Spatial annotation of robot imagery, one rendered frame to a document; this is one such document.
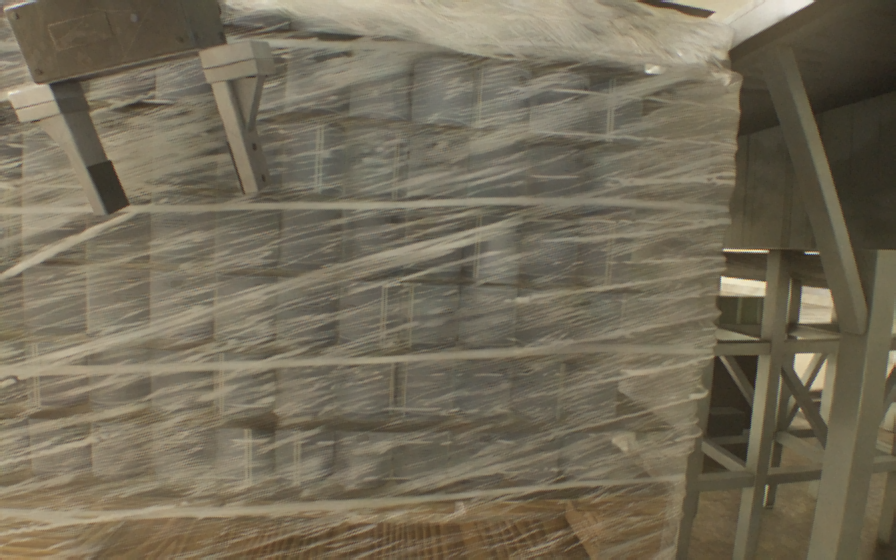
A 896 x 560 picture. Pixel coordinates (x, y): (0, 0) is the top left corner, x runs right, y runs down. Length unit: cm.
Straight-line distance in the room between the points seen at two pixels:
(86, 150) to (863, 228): 94
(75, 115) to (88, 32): 8
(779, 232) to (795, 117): 32
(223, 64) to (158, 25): 4
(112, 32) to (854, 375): 86
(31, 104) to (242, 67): 17
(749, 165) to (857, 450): 53
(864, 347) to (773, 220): 30
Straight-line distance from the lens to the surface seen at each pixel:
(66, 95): 44
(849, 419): 79
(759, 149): 101
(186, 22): 35
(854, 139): 89
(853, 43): 78
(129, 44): 38
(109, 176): 45
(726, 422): 153
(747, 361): 182
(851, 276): 73
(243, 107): 36
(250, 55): 34
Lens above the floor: 80
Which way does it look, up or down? 5 degrees down
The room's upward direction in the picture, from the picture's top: 2 degrees clockwise
